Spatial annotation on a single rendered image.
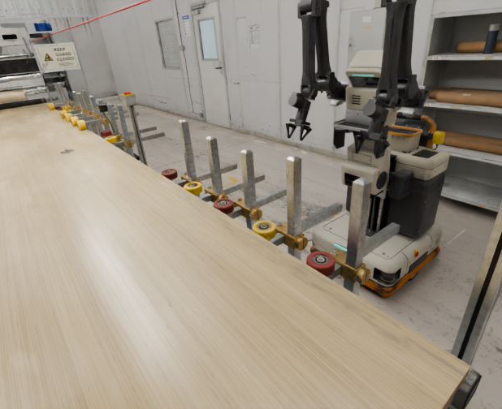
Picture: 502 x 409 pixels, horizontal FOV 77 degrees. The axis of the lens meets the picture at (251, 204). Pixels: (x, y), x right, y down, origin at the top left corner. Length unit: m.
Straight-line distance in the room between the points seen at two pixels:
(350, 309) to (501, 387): 1.28
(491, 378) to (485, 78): 2.38
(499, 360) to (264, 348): 1.55
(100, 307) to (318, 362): 0.55
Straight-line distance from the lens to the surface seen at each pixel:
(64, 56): 5.28
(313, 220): 1.25
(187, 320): 0.80
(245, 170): 1.22
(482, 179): 3.64
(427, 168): 2.02
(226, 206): 1.23
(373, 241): 1.14
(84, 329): 0.88
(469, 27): 3.52
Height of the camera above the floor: 1.47
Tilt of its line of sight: 28 degrees down
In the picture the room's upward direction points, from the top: 5 degrees counter-clockwise
